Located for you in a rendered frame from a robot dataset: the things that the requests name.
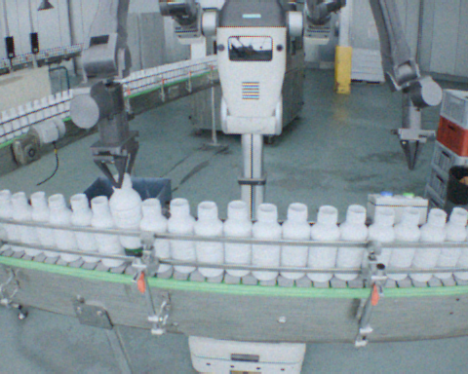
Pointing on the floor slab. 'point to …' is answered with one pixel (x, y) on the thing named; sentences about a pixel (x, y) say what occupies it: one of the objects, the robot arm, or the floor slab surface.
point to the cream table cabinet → (16, 91)
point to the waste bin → (457, 194)
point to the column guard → (342, 69)
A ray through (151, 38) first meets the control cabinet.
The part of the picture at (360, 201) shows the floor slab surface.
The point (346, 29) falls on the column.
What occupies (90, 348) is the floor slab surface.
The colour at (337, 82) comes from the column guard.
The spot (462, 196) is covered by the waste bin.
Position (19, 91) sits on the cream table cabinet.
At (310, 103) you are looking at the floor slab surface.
